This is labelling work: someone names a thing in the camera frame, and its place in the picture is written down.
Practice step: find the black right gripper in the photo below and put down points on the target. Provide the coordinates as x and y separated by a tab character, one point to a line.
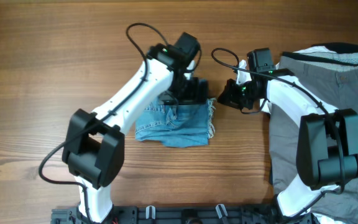
230	98

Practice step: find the grey shorts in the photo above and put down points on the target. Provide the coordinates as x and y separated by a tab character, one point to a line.
346	87

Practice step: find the black base rail with clips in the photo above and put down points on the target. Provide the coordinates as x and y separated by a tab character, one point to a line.
246	214

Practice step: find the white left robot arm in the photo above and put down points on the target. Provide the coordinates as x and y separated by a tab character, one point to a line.
94	149

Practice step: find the black and grey mesh garment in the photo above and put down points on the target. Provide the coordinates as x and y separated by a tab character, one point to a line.
337	56

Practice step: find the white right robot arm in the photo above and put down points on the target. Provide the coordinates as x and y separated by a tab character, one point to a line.
327	147

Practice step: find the light blue denim jeans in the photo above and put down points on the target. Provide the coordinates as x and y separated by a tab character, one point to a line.
178	125

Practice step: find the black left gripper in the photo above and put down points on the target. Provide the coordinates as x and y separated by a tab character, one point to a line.
194	96

